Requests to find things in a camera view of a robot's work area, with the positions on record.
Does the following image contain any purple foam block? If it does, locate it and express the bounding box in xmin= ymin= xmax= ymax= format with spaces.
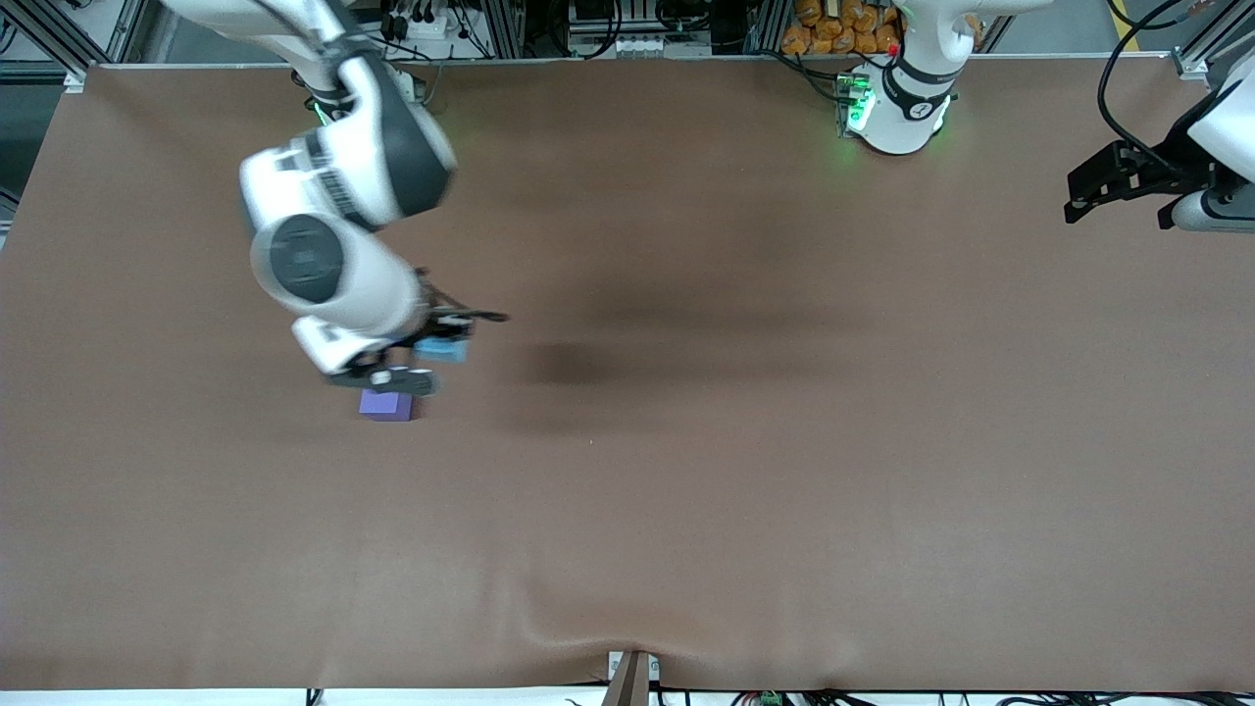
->
xmin=358 ymin=389 xmax=415 ymax=423

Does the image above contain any brown table cover sheet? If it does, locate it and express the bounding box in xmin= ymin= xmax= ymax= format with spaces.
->
xmin=0 ymin=54 xmax=1255 ymax=692

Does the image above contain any orange objects pile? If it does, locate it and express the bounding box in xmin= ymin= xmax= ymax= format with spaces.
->
xmin=781 ymin=0 xmax=900 ymax=56

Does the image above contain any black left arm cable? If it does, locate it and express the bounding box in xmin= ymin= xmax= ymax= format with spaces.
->
xmin=1096 ymin=0 xmax=1189 ymax=174

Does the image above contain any aluminium frame post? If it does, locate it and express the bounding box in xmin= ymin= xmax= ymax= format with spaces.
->
xmin=15 ymin=0 xmax=104 ymax=94
xmin=1172 ymin=0 xmax=1255 ymax=81

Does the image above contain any brown camera mount post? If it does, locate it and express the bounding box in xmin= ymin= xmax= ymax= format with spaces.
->
xmin=603 ymin=649 xmax=660 ymax=706

